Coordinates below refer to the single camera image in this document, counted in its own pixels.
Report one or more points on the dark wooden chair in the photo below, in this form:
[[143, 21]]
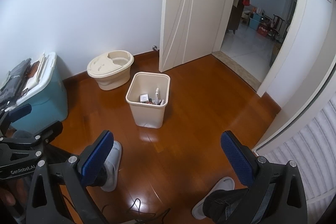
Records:
[[275, 26]]

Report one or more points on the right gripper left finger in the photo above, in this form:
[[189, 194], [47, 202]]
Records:
[[46, 202]]

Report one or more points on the red crate in hallway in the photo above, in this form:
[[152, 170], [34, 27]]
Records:
[[262, 30]]

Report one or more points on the beige plastic trash bin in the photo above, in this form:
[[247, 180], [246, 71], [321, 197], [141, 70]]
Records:
[[148, 114]]

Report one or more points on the blue white small box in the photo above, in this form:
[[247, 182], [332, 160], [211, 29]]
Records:
[[144, 98]]

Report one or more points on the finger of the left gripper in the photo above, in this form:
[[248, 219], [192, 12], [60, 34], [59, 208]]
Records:
[[9, 117], [48, 134]]

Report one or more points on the dark trouser leg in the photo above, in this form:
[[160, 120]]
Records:
[[220, 207]]

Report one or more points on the white pleated bed cover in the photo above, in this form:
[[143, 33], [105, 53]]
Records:
[[313, 149]]

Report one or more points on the grey left slipper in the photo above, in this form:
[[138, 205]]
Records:
[[112, 164]]

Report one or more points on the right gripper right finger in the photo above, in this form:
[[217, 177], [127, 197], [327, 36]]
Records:
[[275, 190]]

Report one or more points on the beige foot bath tub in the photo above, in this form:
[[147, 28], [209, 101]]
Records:
[[111, 70]]

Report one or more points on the grey right slipper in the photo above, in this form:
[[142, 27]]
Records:
[[223, 185]]

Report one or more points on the white EastBuy carton box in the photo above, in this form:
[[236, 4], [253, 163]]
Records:
[[157, 100]]

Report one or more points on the teal storage box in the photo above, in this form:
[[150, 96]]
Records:
[[48, 99]]

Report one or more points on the white bedroom door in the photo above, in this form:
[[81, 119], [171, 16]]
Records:
[[191, 29]]

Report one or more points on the grey slipper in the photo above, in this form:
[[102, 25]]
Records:
[[223, 185], [112, 164]]

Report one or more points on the black clothes on box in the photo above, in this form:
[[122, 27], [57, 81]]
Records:
[[13, 87]]

